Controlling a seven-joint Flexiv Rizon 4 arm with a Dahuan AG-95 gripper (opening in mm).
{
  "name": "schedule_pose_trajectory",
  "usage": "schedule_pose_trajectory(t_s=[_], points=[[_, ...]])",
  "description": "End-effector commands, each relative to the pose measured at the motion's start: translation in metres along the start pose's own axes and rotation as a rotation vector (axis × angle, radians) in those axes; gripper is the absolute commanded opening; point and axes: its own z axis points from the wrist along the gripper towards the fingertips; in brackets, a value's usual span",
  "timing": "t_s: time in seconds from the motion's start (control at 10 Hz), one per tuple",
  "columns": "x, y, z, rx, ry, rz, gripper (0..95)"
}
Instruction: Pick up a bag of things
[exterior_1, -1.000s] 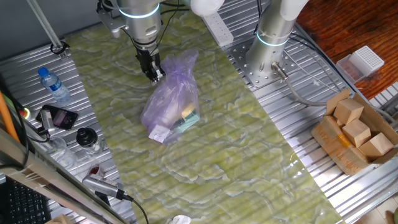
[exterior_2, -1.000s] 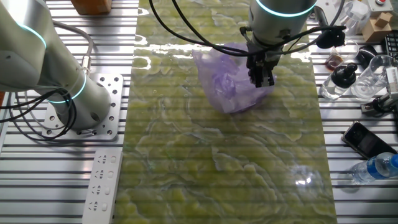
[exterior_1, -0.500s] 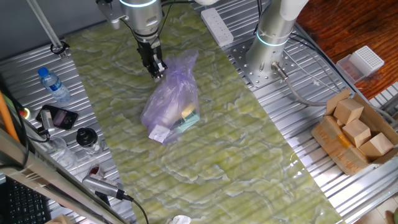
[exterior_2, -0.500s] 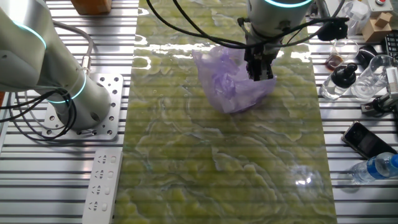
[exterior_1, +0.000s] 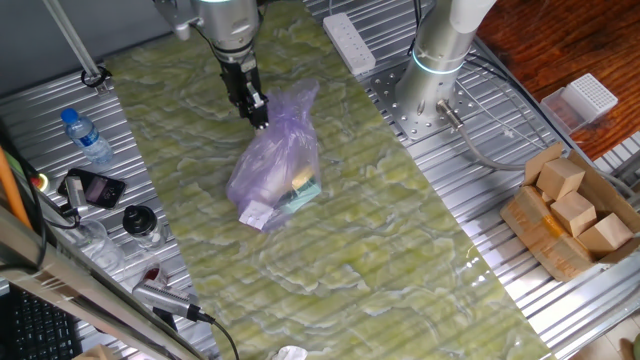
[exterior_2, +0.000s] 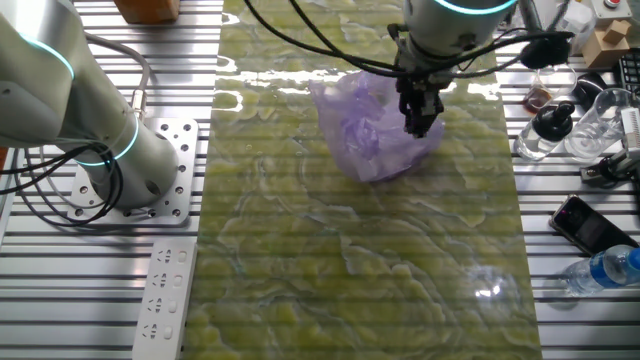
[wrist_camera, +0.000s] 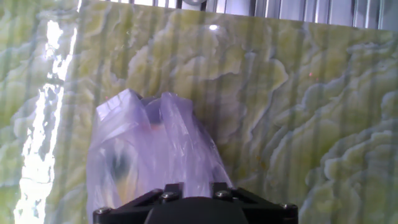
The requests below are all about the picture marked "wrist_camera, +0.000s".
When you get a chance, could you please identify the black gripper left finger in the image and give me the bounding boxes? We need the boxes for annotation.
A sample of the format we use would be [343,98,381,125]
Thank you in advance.
[92,182,185,224]

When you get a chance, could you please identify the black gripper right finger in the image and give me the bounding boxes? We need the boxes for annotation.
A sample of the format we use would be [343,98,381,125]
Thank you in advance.
[211,182,299,224]

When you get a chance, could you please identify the purple translucent plastic bag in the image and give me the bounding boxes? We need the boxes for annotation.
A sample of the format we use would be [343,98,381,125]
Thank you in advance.
[85,88,234,224]

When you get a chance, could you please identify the green marble pattern mat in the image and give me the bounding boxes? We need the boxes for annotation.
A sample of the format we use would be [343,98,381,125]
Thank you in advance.
[0,0,398,224]

